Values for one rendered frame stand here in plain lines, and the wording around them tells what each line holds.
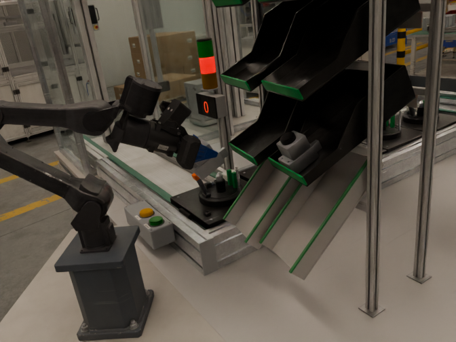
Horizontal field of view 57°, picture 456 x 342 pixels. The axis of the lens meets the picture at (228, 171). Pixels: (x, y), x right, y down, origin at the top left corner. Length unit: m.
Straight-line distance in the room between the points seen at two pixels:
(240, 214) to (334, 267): 0.28
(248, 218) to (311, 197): 0.18
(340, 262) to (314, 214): 0.26
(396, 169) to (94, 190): 1.05
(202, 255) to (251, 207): 0.18
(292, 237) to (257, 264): 0.24
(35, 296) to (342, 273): 0.80
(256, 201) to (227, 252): 0.18
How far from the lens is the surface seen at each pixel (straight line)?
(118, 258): 0.90
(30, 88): 6.47
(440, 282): 1.12
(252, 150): 0.95
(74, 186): 0.89
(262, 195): 1.04
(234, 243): 1.14
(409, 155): 1.61
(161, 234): 1.19
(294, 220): 0.95
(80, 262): 0.92
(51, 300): 1.22
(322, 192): 0.94
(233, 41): 2.49
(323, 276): 1.10
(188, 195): 1.32
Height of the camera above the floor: 1.52
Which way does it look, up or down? 22 degrees down
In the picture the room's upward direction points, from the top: 7 degrees counter-clockwise
